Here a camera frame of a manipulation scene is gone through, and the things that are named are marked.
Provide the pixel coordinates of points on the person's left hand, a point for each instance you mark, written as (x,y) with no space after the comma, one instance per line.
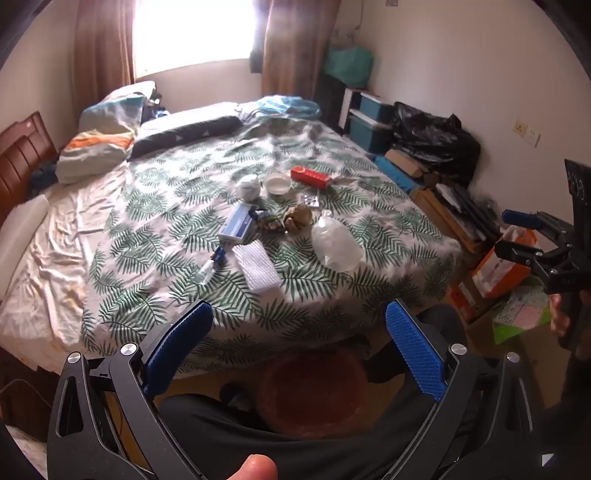
(253,468)

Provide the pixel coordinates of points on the white plastic bowl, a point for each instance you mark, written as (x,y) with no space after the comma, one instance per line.
(277,185)

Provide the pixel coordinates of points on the red floor box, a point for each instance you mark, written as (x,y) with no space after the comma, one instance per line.
(466,302)

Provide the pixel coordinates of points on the pile of dark clothes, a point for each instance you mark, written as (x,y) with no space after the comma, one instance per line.
(156,108)

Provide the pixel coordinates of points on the orange striped pillow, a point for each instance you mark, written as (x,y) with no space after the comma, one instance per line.
(92,154)

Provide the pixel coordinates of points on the person's right hand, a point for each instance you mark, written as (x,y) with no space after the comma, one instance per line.
(559,318)

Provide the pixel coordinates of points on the small cardboard box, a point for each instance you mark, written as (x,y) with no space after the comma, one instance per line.
(404,162)

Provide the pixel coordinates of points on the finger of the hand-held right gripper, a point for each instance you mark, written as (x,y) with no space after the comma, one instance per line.
(521,218)
(515,253)

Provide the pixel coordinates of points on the red carton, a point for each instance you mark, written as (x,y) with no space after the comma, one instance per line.
(311,177)

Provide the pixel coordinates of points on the window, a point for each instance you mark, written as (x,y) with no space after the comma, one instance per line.
(198,32)

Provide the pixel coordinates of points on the light blue cloth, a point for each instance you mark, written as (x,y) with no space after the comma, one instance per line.
(288,105)

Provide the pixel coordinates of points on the blue white carton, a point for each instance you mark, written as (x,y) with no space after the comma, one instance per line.
(236,224)

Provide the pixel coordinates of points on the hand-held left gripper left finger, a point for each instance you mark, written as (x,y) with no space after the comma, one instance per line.
(180,344)

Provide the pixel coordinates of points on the white paper cup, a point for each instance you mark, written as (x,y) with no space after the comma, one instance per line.
(248,188)

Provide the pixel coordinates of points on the blue white folded quilt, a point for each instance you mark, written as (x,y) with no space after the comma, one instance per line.
(113,110)

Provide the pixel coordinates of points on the orange white bag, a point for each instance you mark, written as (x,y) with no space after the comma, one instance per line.
(501,272)

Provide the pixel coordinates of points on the person's black pants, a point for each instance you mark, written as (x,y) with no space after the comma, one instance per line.
(323,457)

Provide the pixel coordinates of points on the silver blister pack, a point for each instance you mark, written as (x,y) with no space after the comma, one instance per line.
(308,201)

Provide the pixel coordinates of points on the large cardboard box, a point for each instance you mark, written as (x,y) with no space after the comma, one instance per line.
(443,217)

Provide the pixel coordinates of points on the black plastic bag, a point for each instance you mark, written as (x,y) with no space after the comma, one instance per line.
(434,138)

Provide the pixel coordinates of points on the green paper box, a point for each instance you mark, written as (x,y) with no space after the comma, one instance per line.
(521,314)

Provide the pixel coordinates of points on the brown woven basket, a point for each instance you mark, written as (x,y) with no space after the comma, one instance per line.
(314,392)

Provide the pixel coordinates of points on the flat blue box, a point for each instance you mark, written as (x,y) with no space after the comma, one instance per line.
(397,180)

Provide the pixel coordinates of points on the blue storage box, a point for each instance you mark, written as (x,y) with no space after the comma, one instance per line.
(369,134)
(376,107)

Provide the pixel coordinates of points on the clear plastic bottle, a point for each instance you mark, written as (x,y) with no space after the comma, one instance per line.
(334,242)

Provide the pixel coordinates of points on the teal bag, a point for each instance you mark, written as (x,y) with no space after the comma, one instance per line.
(348,67)

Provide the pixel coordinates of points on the dark triangle print pillow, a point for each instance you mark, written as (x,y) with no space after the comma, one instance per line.
(184,131)

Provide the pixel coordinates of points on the brown curtain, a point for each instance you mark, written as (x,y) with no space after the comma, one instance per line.
(101,41)
(295,46)

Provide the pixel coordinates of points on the white bolster pillow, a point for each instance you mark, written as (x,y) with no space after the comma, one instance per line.
(23,226)

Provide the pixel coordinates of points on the beige bedsheet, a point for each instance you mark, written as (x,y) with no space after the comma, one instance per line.
(55,258)

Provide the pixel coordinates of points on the wall socket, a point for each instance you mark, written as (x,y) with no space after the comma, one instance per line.
(527,133)

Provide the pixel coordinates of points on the leaf print blanket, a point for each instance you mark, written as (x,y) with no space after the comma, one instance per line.
(184,184)

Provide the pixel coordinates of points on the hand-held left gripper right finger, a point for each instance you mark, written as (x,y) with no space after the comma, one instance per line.
(415,355)

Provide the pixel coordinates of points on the white foam sheet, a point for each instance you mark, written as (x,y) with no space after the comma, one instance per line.
(256,266)

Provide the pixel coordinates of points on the wooden headboard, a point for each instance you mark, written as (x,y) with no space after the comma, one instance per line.
(21,157)

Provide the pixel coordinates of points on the black tripod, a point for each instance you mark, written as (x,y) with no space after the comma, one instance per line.
(473,210)

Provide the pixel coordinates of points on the small bottle blue cap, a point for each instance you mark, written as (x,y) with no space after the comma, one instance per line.
(214,263)

